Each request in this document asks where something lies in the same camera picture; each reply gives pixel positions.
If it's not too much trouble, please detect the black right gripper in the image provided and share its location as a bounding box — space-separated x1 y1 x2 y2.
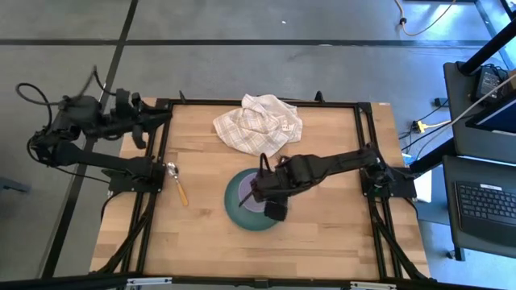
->
238 156 323 209

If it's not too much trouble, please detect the spoon with yellow handle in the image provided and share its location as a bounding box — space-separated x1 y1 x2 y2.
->
166 161 189 207

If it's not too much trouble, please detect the black keyboard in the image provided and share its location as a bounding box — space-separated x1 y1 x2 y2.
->
454 180 516 238

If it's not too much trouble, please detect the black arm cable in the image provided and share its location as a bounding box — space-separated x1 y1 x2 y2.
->
260 152 283 174
15 66 118 130

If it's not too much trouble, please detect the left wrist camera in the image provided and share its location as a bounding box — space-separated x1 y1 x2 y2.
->
114 88 142 120

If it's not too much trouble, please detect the grey desk with keyboard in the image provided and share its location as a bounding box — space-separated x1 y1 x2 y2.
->
442 155 516 261

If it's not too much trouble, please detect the lilac bowl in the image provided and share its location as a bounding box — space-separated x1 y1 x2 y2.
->
236 176 268 214

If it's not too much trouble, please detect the white cable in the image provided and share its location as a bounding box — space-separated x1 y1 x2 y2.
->
451 73 516 124

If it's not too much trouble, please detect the white paper sheet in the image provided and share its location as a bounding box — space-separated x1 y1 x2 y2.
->
402 155 433 202

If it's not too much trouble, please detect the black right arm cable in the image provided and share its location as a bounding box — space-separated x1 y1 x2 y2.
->
260 152 283 174

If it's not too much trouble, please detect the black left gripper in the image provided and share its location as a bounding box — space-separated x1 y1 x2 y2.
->
100 105 173 150

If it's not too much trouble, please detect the black slanted pole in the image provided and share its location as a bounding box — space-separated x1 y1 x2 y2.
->
409 139 459 175
459 19 516 76

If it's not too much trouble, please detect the black aluminium table frame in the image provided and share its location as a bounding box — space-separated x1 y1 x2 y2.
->
90 90 432 283

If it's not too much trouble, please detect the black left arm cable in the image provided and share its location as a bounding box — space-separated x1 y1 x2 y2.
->
15 66 118 130

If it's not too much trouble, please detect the black power adapter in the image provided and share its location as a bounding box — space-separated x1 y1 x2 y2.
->
472 65 505 102

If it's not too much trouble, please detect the yellow power plug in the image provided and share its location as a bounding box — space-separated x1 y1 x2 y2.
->
410 119 452 134

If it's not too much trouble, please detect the laptop with blue screen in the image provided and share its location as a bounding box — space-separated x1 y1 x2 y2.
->
465 94 516 134

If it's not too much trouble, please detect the black front mount bar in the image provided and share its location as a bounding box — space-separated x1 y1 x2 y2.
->
0 272 516 290

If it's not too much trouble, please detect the grey desk with laptop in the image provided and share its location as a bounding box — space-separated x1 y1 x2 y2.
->
443 60 516 162

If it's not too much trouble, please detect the green plate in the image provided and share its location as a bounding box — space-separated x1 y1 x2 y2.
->
223 168 284 232

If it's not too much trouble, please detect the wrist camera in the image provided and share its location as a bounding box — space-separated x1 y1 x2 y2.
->
114 88 142 120
264 198 289 222

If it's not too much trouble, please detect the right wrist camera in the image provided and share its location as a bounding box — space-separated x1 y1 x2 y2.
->
264 198 289 222

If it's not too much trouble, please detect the white checked cloth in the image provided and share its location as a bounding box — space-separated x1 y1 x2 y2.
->
212 93 304 159

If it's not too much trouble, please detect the yellow floor cable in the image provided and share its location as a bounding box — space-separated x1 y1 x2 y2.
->
393 0 459 38

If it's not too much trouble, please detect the silver mounting bracket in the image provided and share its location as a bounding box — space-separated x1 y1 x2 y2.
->
127 276 173 287
349 280 398 290

